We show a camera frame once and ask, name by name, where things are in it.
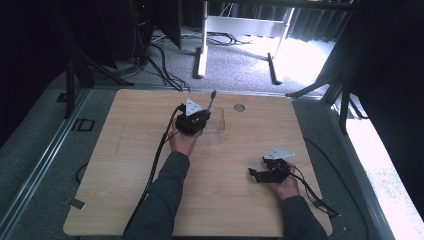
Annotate person's left hand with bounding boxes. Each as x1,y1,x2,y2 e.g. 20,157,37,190
168,127,203,158

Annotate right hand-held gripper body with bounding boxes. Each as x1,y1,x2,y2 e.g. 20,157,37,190
261,148,297,184

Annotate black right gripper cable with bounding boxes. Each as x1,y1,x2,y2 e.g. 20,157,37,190
289,163,342,220

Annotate aluminium floor rail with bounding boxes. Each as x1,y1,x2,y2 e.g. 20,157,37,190
324,101,398,240
0,87,92,232

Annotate white desk frame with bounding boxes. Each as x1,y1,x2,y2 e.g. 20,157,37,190
192,0,296,86

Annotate black metal stand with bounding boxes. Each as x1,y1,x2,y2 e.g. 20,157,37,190
55,58,135,120
285,78,355,135

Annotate dark equipment cabinet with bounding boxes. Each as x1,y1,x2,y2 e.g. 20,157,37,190
96,0,184,62

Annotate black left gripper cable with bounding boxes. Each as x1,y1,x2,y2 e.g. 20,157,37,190
122,103,186,236

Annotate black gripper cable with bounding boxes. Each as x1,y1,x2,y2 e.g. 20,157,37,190
289,163,342,220
122,103,186,236

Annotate black cables under desk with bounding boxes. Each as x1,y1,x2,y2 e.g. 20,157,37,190
205,31,255,47

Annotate person's right hand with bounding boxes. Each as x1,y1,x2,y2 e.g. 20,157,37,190
268,162,301,201

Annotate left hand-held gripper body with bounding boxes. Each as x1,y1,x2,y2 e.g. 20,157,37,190
175,97,206,137

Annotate grey tape piece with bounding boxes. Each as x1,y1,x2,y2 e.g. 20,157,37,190
62,196,87,211

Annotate thin black floor cable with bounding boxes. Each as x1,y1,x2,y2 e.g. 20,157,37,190
303,137,370,240

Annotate clear plastic container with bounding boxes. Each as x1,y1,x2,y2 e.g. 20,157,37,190
195,106,226,147

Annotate black floor bracket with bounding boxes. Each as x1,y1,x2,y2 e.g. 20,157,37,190
70,117,96,133

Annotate bundle of black floor cables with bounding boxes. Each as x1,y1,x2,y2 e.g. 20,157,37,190
131,31,192,93

